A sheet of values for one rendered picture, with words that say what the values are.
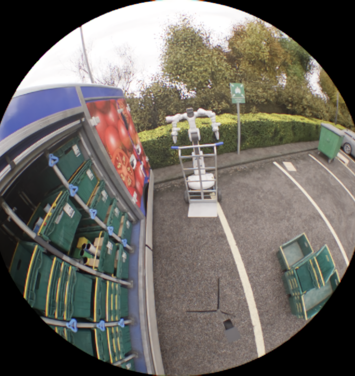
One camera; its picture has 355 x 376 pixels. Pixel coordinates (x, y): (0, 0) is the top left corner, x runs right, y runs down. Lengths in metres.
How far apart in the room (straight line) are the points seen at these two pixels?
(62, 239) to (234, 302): 2.02
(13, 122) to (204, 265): 2.38
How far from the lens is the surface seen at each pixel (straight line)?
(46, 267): 0.90
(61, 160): 1.09
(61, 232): 0.96
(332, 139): 6.07
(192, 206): 2.56
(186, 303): 2.01
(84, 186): 1.20
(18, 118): 0.84
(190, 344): 2.18
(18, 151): 0.84
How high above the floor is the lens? 1.98
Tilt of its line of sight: 41 degrees down
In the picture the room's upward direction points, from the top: 16 degrees counter-clockwise
